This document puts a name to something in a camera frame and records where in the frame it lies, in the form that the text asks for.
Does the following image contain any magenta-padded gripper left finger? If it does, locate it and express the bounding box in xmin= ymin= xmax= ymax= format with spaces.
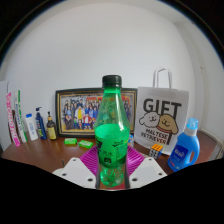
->
xmin=52 ymin=144 xmax=101 ymax=190

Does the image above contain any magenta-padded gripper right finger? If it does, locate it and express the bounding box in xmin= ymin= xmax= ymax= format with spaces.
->
xmin=124 ymin=145 xmax=168 ymax=190

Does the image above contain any green plastic drink bottle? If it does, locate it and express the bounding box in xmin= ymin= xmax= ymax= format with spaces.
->
xmin=93 ymin=74 xmax=132 ymax=187

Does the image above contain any colourful puzzle cube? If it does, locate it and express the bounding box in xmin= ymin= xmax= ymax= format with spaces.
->
xmin=148 ymin=143 xmax=164 ymax=159

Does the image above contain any small green packet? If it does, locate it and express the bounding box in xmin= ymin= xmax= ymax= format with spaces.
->
xmin=77 ymin=139 xmax=94 ymax=149
xmin=63 ymin=137 xmax=78 ymax=146

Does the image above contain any blue detergent bottle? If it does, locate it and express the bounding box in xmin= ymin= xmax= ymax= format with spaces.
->
xmin=167 ymin=117 xmax=201 ymax=173

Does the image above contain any brown pump bottle yellow label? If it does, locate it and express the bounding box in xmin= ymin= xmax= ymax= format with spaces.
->
xmin=46 ymin=111 xmax=58 ymax=141

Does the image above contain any white paper gift bag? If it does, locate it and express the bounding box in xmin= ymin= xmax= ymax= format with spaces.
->
xmin=133 ymin=67 xmax=190 ymax=156

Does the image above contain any dark blue pump bottle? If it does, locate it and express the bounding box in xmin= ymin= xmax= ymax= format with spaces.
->
xmin=34 ymin=106 xmax=48 ymax=141

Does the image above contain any framed group photo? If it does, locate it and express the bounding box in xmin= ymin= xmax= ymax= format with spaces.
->
xmin=54 ymin=87 xmax=138 ymax=138

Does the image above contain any white lotion bottle blue cap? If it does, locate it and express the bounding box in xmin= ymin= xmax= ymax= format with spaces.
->
xmin=25 ymin=113 xmax=39 ymax=142

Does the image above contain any white green shuttlecock tube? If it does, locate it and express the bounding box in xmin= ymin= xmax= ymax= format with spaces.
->
xmin=13 ymin=89 xmax=29 ymax=144

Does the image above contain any pink shuttlecock tube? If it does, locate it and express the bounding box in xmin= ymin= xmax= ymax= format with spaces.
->
xmin=4 ymin=92 xmax=22 ymax=148

